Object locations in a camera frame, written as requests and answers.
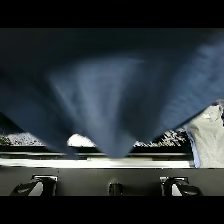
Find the grey garment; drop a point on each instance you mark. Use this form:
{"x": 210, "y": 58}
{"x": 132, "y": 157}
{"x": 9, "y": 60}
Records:
{"x": 210, "y": 140}

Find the dark blue pants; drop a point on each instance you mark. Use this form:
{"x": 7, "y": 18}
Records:
{"x": 110, "y": 100}

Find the silver frame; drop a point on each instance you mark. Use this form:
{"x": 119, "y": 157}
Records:
{"x": 100, "y": 163}

